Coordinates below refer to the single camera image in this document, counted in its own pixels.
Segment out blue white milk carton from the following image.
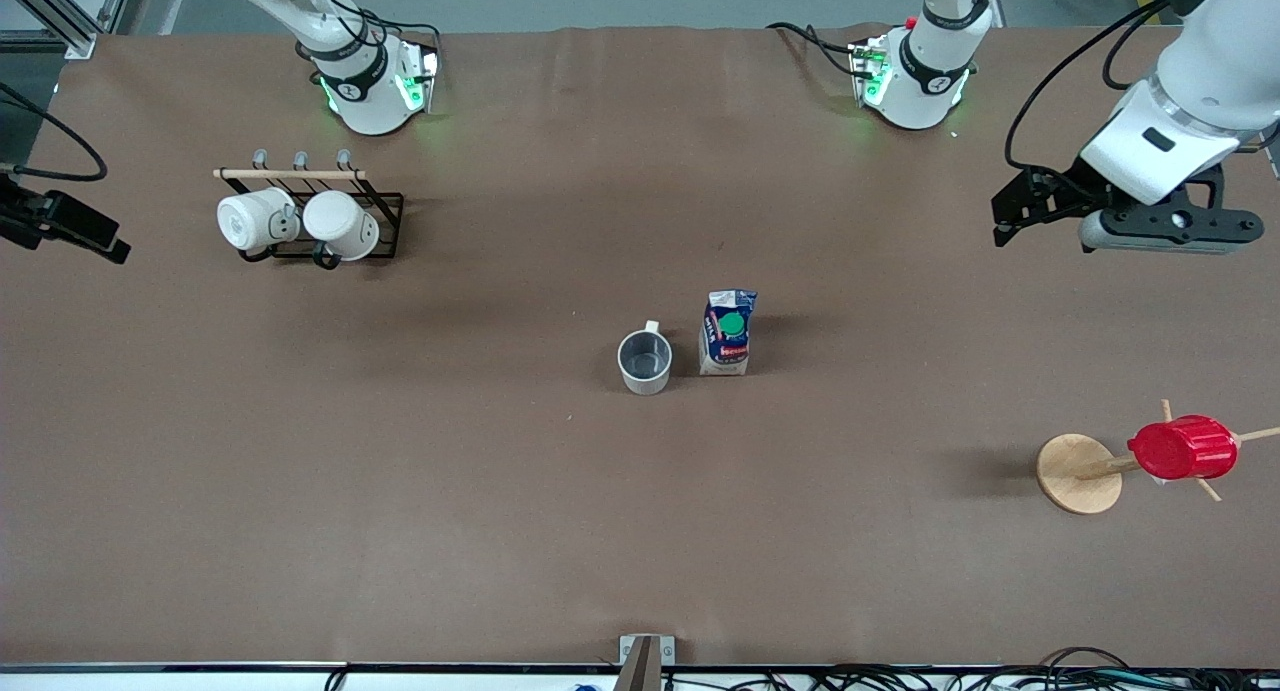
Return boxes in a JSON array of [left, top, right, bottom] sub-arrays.
[[698, 289, 759, 377]]

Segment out ribbed grey mug HOME print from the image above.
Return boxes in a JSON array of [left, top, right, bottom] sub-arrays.
[[617, 320, 674, 396]]

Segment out red plastic cup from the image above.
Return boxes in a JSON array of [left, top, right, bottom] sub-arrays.
[[1127, 415, 1239, 482]]

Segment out white ribbed mug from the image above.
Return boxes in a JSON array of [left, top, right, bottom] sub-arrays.
[[302, 190, 381, 263], [217, 187, 301, 254]]

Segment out wooden mug tree stand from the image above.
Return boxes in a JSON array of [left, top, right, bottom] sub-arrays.
[[1036, 399, 1280, 516]]

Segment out brown table cover sheet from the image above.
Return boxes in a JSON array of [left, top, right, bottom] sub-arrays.
[[0, 23, 1280, 669]]

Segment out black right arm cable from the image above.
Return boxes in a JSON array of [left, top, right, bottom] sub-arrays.
[[0, 81, 109, 183]]

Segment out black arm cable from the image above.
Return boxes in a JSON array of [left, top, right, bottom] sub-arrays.
[[1004, 0, 1173, 174], [0, 81, 109, 183]]

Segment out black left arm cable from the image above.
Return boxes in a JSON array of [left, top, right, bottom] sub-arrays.
[[1004, 0, 1173, 174]]

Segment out aluminium frame profile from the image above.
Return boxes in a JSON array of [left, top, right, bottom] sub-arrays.
[[0, 0, 137, 60]]

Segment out black left base cable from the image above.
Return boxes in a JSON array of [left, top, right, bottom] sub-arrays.
[[766, 21, 873, 78]]

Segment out black base cable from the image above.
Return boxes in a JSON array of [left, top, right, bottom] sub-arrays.
[[300, 0, 443, 54], [766, 21, 873, 78]]

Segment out black wire mug rack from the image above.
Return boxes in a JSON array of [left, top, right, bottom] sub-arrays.
[[213, 149, 405, 270]]

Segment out black right base cable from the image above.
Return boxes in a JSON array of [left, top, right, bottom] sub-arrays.
[[300, 0, 443, 54]]

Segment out black cable loop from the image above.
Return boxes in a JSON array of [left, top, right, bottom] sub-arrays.
[[1040, 647, 1133, 674]]

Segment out tangled black floor cables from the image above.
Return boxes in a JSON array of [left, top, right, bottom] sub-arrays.
[[660, 663, 1280, 691]]

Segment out metal bracket with post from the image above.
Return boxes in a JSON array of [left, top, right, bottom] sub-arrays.
[[611, 634, 677, 691]]

